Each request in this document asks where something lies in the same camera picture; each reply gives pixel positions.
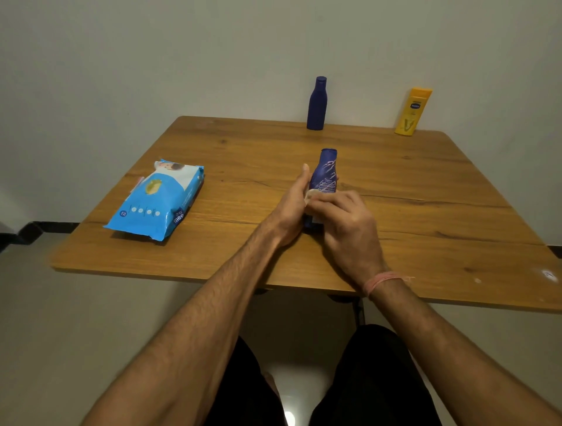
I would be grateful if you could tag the person's left hand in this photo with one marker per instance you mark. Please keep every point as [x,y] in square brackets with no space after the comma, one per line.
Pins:
[290,210]

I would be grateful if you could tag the black baseboard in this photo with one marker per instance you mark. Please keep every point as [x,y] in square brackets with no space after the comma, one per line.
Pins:
[48,228]

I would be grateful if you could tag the person's left forearm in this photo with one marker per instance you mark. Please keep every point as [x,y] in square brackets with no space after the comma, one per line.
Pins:
[175,355]

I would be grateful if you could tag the wooden table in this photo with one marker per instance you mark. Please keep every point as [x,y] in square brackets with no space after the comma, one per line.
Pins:
[439,184]

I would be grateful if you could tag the person's right forearm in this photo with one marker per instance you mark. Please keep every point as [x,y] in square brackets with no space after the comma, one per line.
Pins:
[461,360]

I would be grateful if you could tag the white wet wipe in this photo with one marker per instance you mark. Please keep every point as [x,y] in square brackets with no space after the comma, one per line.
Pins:
[308,197]

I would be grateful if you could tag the black door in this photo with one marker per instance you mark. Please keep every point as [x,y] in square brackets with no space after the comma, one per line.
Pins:
[4,243]

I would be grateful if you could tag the yellow bottle orange cap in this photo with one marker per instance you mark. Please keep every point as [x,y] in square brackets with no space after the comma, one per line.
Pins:
[412,112]

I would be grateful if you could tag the pink thread wristband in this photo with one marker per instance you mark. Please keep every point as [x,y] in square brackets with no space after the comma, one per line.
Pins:
[382,281]

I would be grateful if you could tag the dark blue striped bottle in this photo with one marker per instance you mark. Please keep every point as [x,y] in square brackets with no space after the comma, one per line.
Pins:
[317,105]

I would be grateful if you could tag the dark blue bottle white print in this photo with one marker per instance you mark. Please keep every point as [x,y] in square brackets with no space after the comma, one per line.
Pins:
[326,171]

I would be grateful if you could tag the blue wet wipes pack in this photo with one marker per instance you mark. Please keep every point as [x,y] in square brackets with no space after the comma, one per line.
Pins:
[156,202]

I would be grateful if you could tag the person's right hand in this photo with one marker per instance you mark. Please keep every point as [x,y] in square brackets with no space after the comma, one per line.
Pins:
[351,237]

